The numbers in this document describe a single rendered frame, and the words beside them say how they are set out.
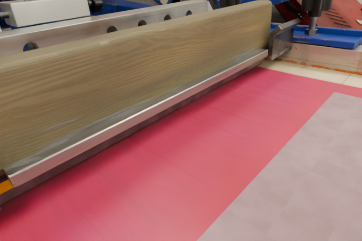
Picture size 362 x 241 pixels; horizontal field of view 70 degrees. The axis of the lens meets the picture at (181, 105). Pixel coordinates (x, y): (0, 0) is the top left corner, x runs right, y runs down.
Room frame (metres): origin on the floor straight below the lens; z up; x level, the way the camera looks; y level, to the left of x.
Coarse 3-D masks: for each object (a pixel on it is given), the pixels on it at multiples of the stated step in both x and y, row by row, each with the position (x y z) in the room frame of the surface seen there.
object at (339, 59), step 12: (300, 48) 0.42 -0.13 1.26; (312, 48) 0.42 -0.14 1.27; (324, 48) 0.41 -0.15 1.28; (336, 48) 0.41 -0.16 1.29; (348, 48) 0.41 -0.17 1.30; (360, 48) 0.41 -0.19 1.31; (288, 60) 0.43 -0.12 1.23; (300, 60) 0.42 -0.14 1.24; (312, 60) 0.41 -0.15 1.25; (324, 60) 0.41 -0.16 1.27; (336, 60) 0.40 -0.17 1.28; (348, 60) 0.40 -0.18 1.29; (360, 60) 0.39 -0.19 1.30; (348, 72) 0.39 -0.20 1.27; (360, 72) 0.39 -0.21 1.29
